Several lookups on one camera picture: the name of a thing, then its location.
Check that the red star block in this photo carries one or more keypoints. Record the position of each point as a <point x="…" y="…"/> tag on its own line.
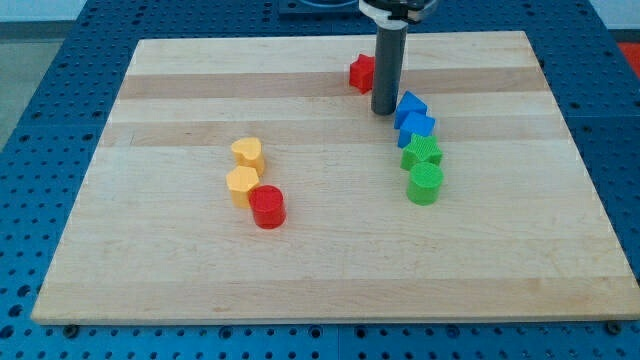
<point x="361" y="73"/>

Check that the yellow heart block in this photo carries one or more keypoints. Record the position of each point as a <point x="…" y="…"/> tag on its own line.
<point x="248" y="152"/>

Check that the green star block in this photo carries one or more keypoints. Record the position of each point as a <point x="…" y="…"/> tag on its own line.
<point x="421" y="149"/>

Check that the blue cube block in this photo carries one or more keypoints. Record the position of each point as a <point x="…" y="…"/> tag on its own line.
<point x="415" y="123"/>

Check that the yellow hexagon block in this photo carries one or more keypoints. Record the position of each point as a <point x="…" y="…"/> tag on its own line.
<point x="241" y="181"/>

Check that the green cylinder block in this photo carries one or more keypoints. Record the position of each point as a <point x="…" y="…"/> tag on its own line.
<point x="424" y="182"/>

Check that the blue triangle block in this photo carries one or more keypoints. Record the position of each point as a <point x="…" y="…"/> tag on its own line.
<point x="409" y="103"/>

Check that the wooden board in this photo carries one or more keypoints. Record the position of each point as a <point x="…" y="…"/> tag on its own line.
<point x="518" y="232"/>

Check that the red cylinder block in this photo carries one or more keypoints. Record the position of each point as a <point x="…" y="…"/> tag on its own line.
<point x="267" y="206"/>

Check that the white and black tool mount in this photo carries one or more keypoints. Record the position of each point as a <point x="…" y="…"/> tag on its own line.
<point x="397" y="13"/>

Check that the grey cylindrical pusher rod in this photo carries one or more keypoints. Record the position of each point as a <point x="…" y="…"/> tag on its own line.
<point x="389" y="52"/>

